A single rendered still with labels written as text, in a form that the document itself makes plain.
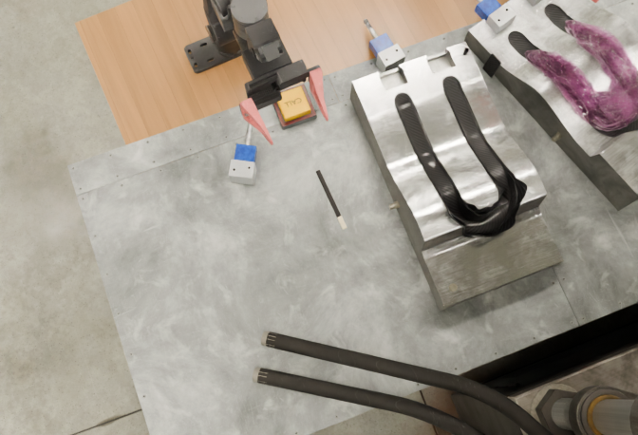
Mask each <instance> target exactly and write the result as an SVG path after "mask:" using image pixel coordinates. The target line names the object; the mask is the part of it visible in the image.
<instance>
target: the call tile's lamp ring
mask: <svg viewBox="0 0 638 435"><path fill-rule="evenodd" d="M298 86H302V88H303V91H304V93H305V96H306V98H307V101H308V103H309V105H310V109H311V112H312V113H311V114H309V115H306V116H303V117H301V118H298V119H295V120H292V121H289V122H287V123H284V121H283V118H282V116H281V113H280V111H279V108H278V105H277V103H274V107H275V109H276V112H277V115H278V117H279V120H280V122H281V124H282V126H286V125H289V124H292V123H296V122H299V121H302V120H305V119H307V118H310V117H312V116H315V115H316V113H315V110H314V108H313V106H312V103H311V101H310V97H309V94H308V92H307V90H306V88H305V85H304V84H302V85H298ZM298 86H295V87H292V88H290V89H287V90H284V91H281V92H280V93H282V92H285V91H288V90H291V89H294V88H296V87H298Z"/></svg>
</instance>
